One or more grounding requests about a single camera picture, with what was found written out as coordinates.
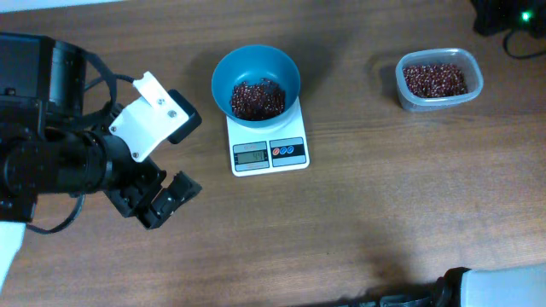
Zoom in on blue plastic bowl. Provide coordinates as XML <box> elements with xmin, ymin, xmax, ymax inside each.
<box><xmin>212</xmin><ymin>44</ymin><xmax>301</xmax><ymax>129</ymax></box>

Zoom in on clear plastic container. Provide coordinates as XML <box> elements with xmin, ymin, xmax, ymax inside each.
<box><xmin>395</xmin><ymin>48</ymin><xmax>484</xmax><ymax>112</ymax></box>

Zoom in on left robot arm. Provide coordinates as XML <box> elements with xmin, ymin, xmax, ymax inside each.
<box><xmin>1</xmin><ymin>32</ymin><xmax>201</xmax><ymax>275</ymax></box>

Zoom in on white digital kitchen scale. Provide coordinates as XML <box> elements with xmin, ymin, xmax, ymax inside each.
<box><xmin>226</xmin><ymin>100</ymin><xmax>311</xmax><ymax>177</ymax></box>

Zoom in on red adzuki beans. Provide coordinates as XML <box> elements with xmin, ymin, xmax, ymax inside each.
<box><xmin>403</xmin><ymin>64</ymin><xmax>468</xmax><ymax>98</ymax></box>

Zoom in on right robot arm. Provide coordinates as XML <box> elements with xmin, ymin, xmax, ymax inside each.
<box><xmin>403</xmin><ymin>0</ymin><xmax>545</xmax><ymax>307</ymax></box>

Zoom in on red beans in bowl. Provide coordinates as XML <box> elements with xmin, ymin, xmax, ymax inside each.
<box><xmin>230</xmin><ymin>78</ymin><xmax>286</xmax><ymax>121</ymax></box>

